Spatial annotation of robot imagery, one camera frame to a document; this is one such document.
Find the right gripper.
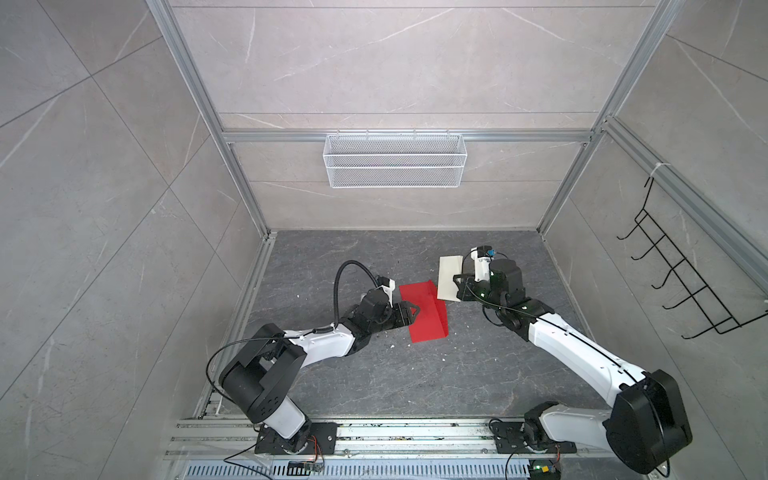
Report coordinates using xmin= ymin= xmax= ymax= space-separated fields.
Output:
xmin=453 ymin=273 xmax=506 ymax=315

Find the red envelope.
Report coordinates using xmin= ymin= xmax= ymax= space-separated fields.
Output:
xmin=399 ymin=280 xmax=449 ymax=343

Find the beige letter paper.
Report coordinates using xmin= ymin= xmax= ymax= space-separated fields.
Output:
xmin=437 ymin=255 xmax=463 ymax=302

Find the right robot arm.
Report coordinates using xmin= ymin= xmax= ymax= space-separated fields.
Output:
xmin=438 ymin=250 xmax=693 ymax=474

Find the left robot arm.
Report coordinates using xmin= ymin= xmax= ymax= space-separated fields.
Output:
xmin=218 ymin=288 xmax=420 ymax=453

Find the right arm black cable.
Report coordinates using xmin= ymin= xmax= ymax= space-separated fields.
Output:
xmin=461 ymin=281 xmax=673 ymax=475

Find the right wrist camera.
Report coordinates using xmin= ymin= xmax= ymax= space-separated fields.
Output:
xmin=470 ymin=245 xmax=495 ymax=282

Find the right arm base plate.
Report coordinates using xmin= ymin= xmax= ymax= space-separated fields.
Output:
xmin=488 ymin=418 xmax=577 ymax=454

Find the white wire mesh basket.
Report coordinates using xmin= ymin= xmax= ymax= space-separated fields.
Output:
xmin=323 ymin=133 xmax=468 ymax=189

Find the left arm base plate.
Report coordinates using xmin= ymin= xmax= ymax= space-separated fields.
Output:
xmin=254 ymin=421 xmax=339 ymax=456

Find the black wire hook rack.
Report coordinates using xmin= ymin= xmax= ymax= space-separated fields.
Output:
xmin=616 ymin=177 xmax=767 ymax=340

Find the grey slotted cable duct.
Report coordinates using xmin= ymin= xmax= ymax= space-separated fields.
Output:
xmin=182 ymin=458 xmax=531 ymax=479

